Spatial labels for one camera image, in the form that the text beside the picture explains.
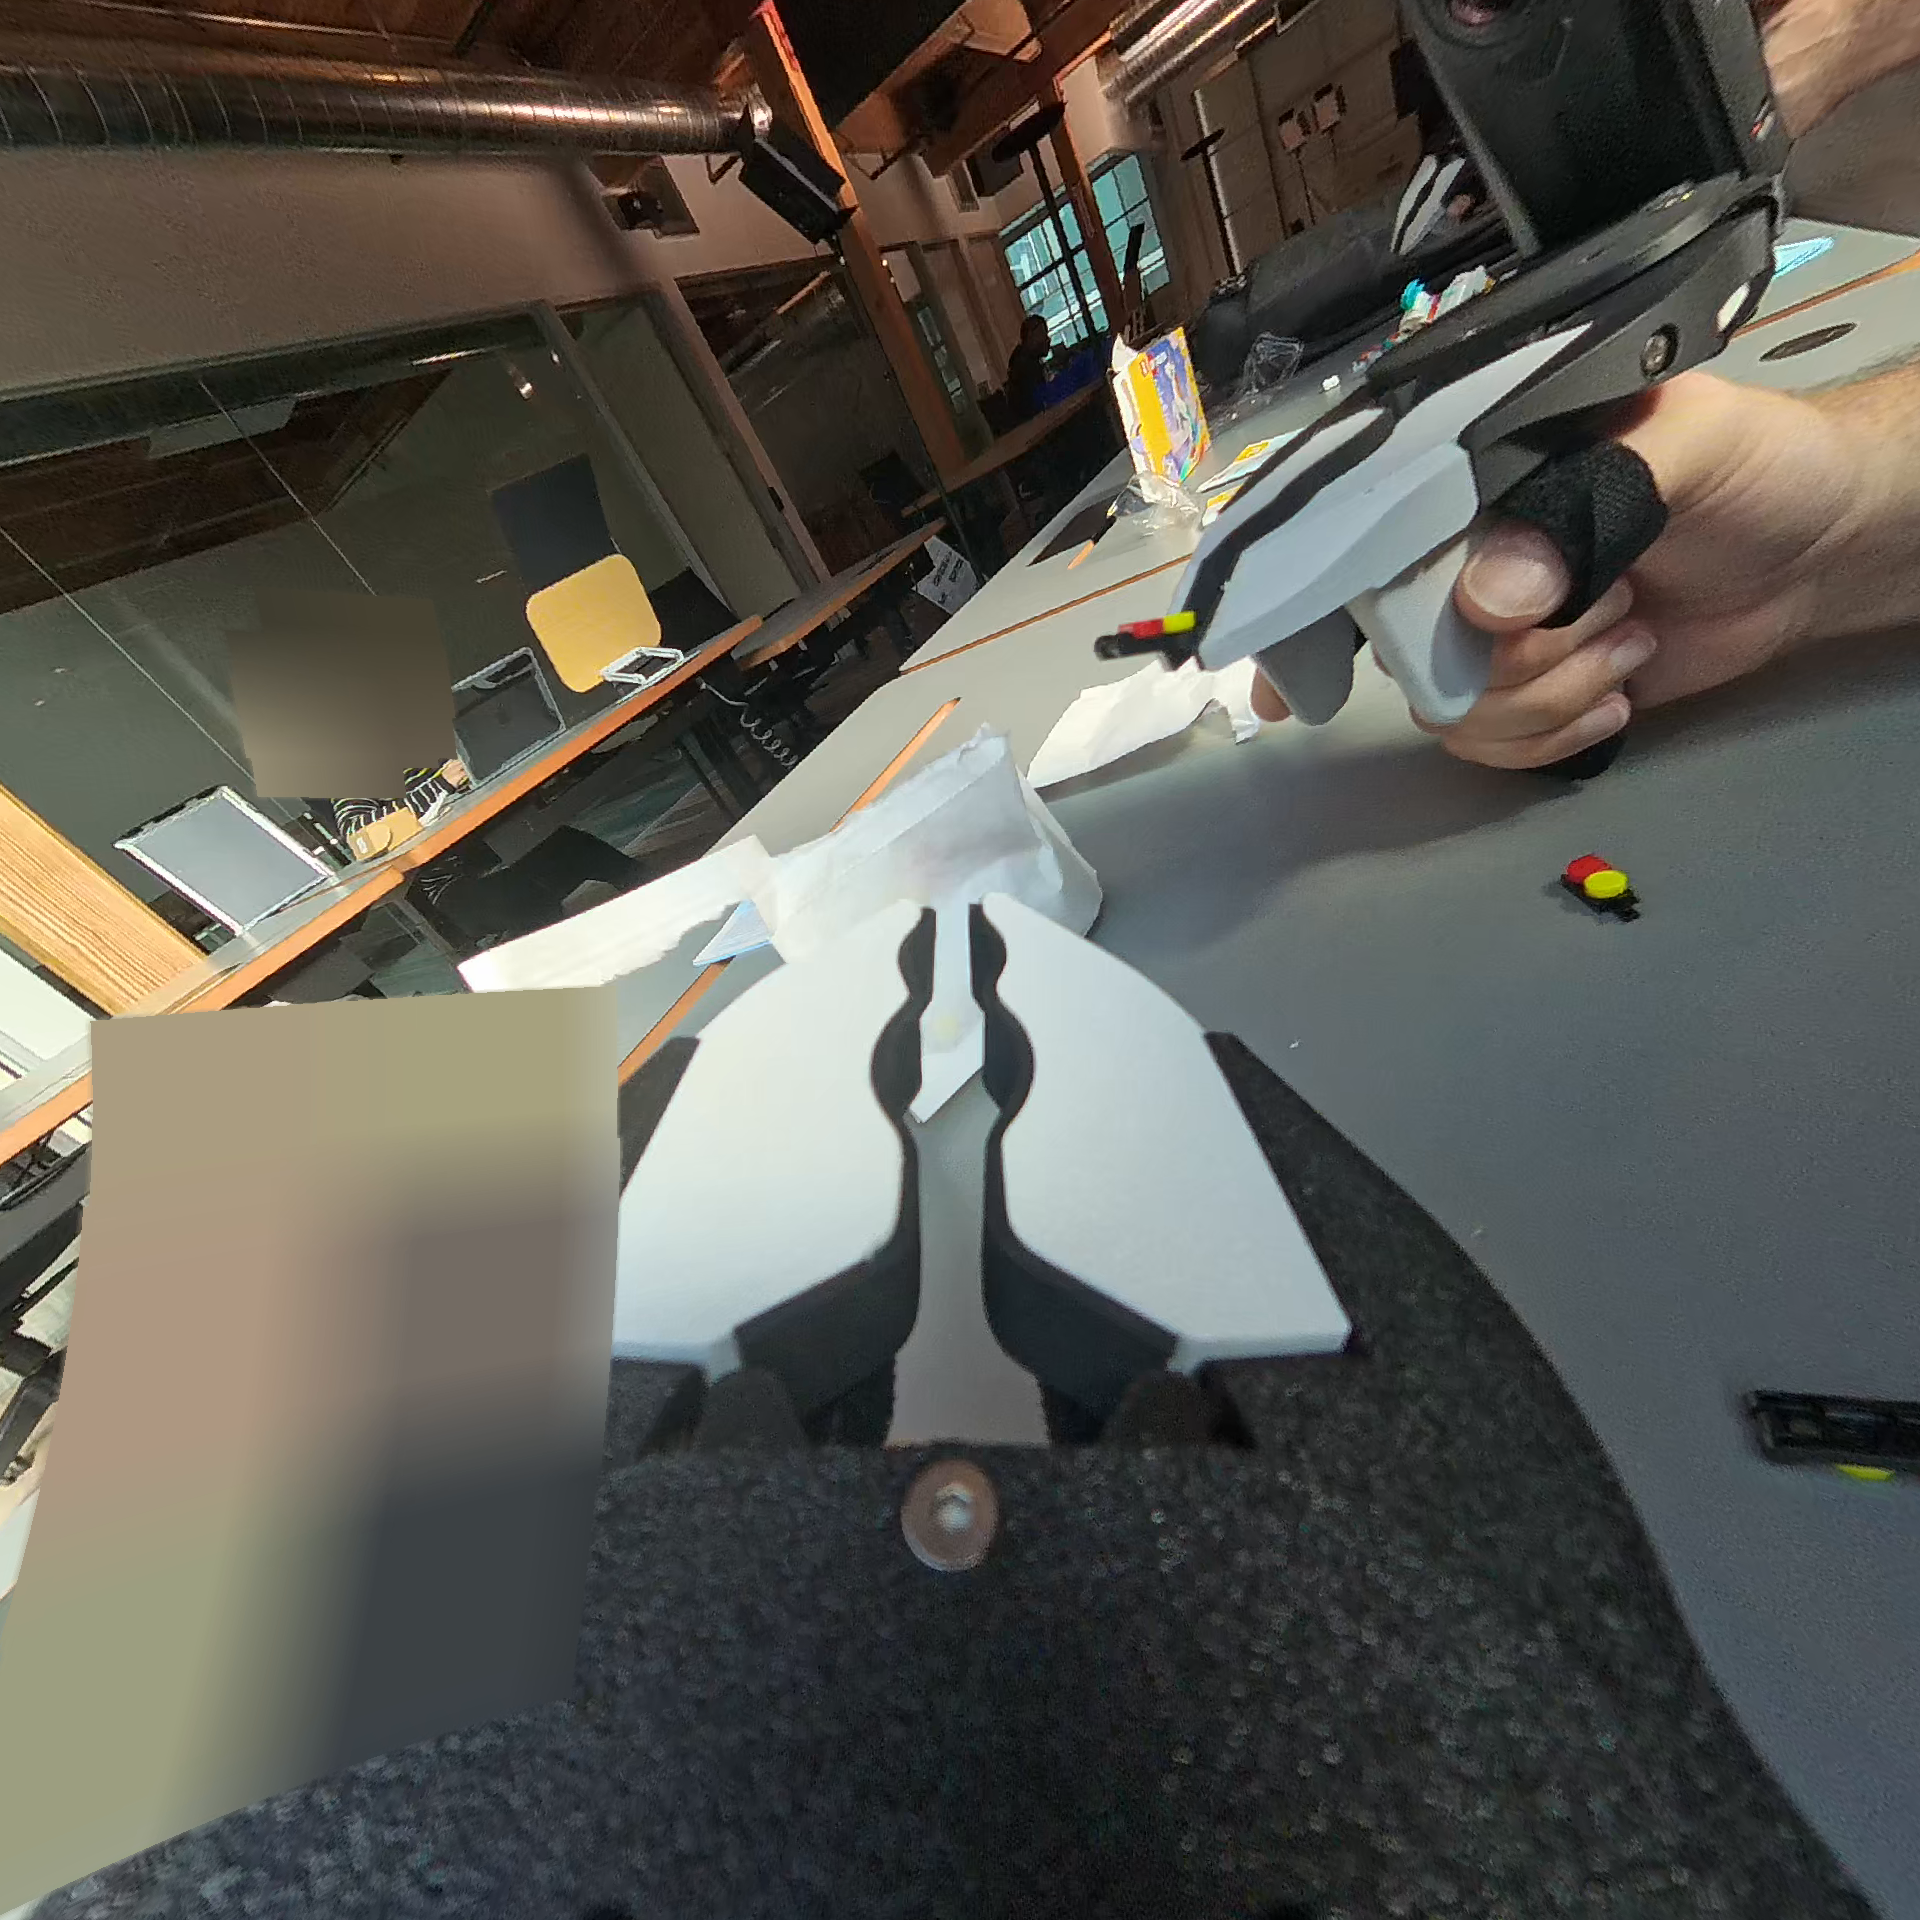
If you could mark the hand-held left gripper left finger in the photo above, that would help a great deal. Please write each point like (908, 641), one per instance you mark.
(765, 1186)

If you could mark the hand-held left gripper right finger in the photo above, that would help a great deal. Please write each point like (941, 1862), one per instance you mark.
(1172, 1186)

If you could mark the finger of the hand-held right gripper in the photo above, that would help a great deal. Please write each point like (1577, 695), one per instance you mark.
(1337, 556)
(1478, 389)

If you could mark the pile of small lego pieces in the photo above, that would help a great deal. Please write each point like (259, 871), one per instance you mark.
(1447, 295)

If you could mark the white yellow lego box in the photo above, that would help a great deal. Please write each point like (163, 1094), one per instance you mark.
(1163, 405)

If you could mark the long black lego plate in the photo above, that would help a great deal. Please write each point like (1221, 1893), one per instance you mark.
(1830, 1429)

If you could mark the person's right hand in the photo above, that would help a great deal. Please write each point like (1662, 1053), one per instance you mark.
(1771, 556)

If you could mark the clear plastic bag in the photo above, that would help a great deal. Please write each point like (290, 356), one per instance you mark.
(1157, 500)

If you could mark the flat white paper bag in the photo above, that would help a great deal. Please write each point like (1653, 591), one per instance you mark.
(1141, 722)

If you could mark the crumpled white paper bag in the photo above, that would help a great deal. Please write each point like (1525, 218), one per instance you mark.
(962, 839)

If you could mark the dark wooden pillar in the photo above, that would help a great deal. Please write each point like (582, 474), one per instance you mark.
(886, 301)

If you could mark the silver laptop stand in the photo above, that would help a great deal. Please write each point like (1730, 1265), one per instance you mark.
(643, 666)

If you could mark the yellow chair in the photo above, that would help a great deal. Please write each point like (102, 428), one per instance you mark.
(594, 622)

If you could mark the silver framed monitor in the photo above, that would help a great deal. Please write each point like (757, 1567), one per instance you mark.
(225, 857)

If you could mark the black ceiling speaker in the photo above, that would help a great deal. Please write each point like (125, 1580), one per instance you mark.
(797, 178)

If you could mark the light wooden beam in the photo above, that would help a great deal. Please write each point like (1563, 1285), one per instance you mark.
(91, 916)

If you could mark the metal air duct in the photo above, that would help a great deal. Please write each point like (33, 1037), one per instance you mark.
(375, 106)

